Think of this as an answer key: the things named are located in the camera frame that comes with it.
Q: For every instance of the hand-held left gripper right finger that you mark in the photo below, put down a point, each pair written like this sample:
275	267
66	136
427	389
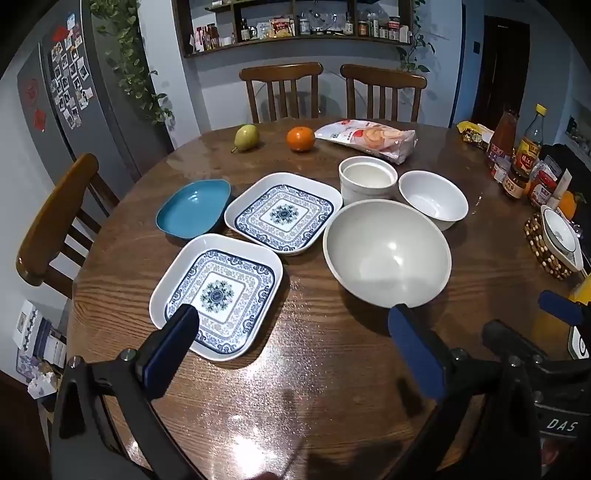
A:
415	355

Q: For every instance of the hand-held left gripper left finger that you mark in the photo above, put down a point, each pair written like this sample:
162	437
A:
171	350

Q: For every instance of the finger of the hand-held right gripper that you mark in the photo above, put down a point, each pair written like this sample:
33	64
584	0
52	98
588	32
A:
510	339
561	307

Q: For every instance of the blue patterned square plate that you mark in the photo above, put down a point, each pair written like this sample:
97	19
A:
221	286
281	214

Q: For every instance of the large white bowl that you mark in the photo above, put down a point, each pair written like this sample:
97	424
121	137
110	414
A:
383	258

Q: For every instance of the blue dish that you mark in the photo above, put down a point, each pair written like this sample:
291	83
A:
189	207

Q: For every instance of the small white bowl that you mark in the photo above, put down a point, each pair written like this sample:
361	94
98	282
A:
431	194

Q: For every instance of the white straight-sided ramekin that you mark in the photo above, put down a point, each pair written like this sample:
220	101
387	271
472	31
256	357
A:
364	177

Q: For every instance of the yellow cardboard box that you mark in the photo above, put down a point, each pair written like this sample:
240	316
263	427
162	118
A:
554	330

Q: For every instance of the white rounded device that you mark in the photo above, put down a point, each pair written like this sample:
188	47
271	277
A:
579	344

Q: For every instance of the white square dish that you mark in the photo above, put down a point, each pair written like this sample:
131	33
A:
570	256

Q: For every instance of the wooden bead trivet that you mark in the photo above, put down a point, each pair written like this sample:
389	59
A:
538	240

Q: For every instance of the white round printed plate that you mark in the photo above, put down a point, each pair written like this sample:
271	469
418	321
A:
558	233

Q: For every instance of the orange fruit with leaves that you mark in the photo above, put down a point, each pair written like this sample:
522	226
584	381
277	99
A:
569	205

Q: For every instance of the red-labelled jar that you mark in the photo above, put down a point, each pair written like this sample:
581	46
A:
541	189

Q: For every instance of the white tube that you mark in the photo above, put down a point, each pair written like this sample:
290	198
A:
561	187

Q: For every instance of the brown-lidded sauce jar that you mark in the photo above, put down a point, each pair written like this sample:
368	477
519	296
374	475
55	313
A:
515	184

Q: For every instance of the black bag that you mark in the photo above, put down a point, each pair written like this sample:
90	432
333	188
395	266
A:
565	159

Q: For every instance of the yellow-capped oil bottle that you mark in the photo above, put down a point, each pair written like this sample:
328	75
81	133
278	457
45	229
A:
531	147

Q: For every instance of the wooden chair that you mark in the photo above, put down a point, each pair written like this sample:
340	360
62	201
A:
55	217
281	76
383	78

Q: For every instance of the red sauce bottle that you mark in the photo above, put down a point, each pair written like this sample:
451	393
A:
504	134

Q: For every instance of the yellow snack packet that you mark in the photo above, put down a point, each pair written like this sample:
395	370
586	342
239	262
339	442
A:
473	131

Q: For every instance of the white snack bag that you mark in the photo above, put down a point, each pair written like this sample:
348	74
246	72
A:
369	138

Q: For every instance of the green pear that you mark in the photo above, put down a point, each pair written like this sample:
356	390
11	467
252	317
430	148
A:
246	137

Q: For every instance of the grey refrigerator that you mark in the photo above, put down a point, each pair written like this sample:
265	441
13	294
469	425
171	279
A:
106	115

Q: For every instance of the orange tangerine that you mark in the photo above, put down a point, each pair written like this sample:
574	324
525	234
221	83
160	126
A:
301	139

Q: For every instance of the dark door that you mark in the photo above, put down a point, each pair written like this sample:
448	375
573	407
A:
501	69

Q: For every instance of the red paper decoration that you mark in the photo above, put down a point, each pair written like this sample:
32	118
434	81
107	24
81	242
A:
30	88
40	120

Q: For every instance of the long trailing vine plant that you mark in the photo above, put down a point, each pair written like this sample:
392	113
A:
134	69

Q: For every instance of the group of fridge photo magnets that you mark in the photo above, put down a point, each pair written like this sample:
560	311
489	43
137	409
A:
69	78

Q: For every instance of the small trailing vine plant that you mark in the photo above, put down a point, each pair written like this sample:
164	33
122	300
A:
415	46

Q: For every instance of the row of shelf jars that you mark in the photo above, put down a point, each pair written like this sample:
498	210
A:
281	27

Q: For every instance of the wooden wall shelf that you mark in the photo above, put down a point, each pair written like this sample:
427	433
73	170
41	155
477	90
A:
295	40

